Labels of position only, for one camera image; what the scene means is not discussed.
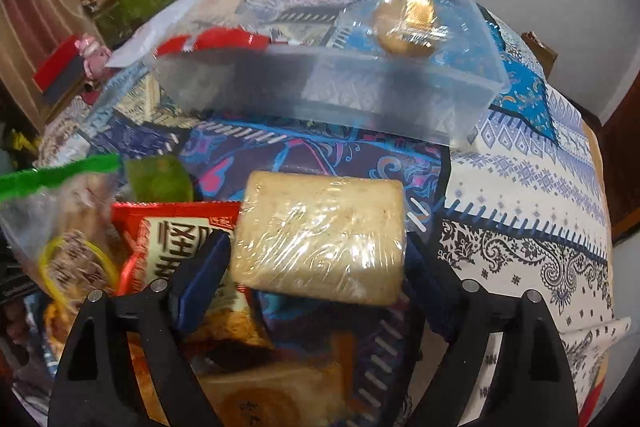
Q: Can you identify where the green storage box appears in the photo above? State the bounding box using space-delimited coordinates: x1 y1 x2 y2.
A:
92 0 181 48

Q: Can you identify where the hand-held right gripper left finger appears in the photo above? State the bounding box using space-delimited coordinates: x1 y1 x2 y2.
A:
47 229 233 427

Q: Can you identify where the green snack packet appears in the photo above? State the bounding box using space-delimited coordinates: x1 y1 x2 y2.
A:
122 155 196 202

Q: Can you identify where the white pillow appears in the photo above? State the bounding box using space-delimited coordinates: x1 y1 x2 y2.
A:
105 0 211 70

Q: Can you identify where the pink toy figure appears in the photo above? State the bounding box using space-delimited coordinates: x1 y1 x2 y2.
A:
74 34 113 80

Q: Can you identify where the red box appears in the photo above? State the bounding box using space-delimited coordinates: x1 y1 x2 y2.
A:
32 39 86 105

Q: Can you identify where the shiny red snack packet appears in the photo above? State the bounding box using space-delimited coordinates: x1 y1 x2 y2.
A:
152 27 273 60

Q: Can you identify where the round golden wrapped pastry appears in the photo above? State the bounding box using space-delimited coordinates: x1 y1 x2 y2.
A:
372 0 451 58

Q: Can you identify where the orange snack packet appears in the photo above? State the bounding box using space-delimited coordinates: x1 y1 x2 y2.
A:
190 337 361 427

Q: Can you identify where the red printed snack packet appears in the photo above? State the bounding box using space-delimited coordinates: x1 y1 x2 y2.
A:
110 201 261 348

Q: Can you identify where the blue patterned blanket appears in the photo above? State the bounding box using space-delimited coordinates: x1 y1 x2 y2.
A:
15 0 631 427

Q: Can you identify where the clear plastic container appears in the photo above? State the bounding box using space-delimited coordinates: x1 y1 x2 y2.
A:
150 0 508 148

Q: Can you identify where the clear snack bag green seal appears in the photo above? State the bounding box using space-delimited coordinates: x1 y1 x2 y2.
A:
0 154 123 303

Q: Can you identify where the brown wooden door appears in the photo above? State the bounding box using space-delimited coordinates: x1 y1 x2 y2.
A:
597 72 640 243

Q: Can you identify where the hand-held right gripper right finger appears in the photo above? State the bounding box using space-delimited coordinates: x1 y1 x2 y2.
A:
400 232 576 427

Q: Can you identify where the clear-wrapped beige cake block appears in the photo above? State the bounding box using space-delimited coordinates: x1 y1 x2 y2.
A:
230 171 408 306

